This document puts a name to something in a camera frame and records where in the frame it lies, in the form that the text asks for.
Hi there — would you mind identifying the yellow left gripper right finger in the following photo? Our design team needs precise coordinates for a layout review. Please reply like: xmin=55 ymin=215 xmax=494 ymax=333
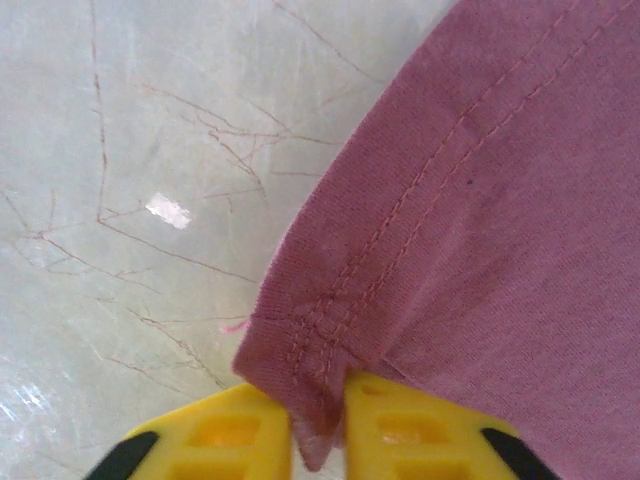
xmin=342 ymin=372 xmax=566 ymax=480

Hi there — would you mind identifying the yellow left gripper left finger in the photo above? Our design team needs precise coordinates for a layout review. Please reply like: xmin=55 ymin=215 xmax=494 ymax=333
xmin=87 ymin=382 xmax=294 ymax=480

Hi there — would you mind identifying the maroon t-shirt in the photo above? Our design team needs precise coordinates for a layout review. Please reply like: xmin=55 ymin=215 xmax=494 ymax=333
xmin=232 ymin=0 xmax=640 ymax=474

